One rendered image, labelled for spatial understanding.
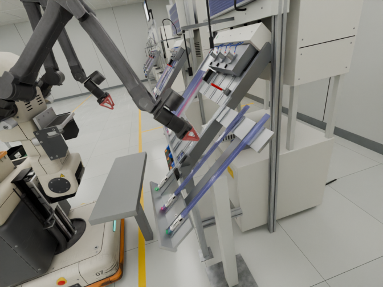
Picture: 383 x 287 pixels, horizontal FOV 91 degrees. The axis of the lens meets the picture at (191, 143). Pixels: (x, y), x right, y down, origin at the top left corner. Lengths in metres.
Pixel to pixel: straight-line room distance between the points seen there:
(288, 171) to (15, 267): 1.59
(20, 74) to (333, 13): 1.27
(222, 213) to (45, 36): 0.94
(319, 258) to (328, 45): 1.19
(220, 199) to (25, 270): 1.11
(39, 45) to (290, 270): 1.63
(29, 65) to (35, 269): 1.05
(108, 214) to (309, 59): 1.22
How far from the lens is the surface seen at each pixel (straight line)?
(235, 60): 0.97
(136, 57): 9.62
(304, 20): 1.07
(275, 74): 0.96
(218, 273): 1.42
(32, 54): 0.92
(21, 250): 1.38
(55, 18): 0.90
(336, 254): 1.60
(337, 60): 1.23
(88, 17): 0.83
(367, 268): 1.61
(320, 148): 1.40
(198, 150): 0.95
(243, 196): 1.26
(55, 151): 1.15
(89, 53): 9.83
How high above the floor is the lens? 1.28
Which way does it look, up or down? 28 degrees down
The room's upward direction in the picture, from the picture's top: 11 degrees counter-clockwise
